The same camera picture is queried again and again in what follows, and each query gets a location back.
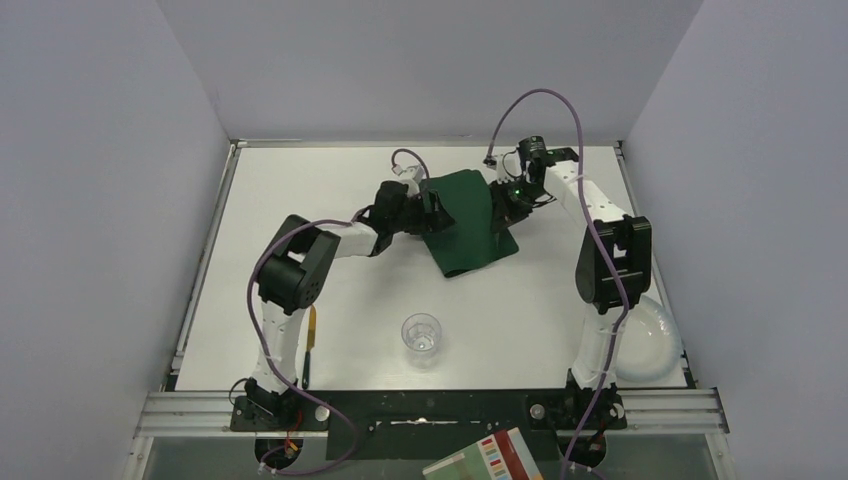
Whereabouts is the green placemat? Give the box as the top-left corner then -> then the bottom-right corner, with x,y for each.
422,169 -> 519,279

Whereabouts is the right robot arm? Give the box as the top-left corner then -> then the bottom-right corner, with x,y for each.
483,136 -> 652,422

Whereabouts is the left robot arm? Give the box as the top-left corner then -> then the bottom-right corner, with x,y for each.
245,181 -> 456,420

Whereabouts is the clear plastic cup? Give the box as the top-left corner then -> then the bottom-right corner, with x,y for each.
400,312 -> 443,370

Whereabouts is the white plate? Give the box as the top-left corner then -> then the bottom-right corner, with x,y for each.
616,296 -> 683,383

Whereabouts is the colourful booklet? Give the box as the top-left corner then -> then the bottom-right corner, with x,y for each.
422,428 -> 543,480

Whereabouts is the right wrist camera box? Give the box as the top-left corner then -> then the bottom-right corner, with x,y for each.
495,161 -> 516,183

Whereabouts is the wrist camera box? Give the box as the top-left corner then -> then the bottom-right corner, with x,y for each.
495,161 -> 516,183
392,165 -> 425,197

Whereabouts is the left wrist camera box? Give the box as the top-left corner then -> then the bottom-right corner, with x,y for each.
392,165 -> 425,197

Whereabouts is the gold knife black handle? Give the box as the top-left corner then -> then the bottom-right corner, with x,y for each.
301,305 -> 317,390

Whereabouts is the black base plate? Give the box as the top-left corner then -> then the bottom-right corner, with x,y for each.
230,384 -> 627,461

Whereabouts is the aluminium frame rail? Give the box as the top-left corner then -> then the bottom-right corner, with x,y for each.
135,388 -> 730,438

